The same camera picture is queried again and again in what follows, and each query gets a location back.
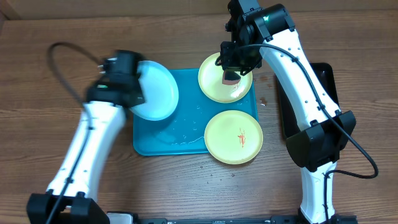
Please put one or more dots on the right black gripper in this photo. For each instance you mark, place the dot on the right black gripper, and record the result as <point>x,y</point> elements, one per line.
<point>231,63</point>

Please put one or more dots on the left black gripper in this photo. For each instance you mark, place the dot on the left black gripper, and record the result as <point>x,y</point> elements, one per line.
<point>141,94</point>

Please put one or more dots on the red and green sponge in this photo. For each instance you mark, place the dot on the red and green sponge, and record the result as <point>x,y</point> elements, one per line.
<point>230,78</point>

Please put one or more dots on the yellow-green plate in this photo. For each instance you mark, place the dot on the yellow-green plate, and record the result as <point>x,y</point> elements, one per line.
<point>210,79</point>
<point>233,137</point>

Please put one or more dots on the light blue plate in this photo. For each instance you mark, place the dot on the light blue plate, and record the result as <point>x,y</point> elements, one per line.
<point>160,92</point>

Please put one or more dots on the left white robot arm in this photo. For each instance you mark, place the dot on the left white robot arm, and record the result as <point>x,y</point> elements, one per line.
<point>72,195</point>

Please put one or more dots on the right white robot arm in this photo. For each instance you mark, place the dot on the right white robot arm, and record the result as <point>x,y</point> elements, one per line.
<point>268,34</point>

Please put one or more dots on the teal plastic tray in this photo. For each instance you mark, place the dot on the teal plastic tray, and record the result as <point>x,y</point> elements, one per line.
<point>182,132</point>

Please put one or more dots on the black rectangular tray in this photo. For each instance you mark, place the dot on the black rectangular tray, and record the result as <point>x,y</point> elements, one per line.
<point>324,73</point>

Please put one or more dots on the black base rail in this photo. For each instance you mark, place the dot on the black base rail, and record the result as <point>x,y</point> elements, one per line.
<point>217,221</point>

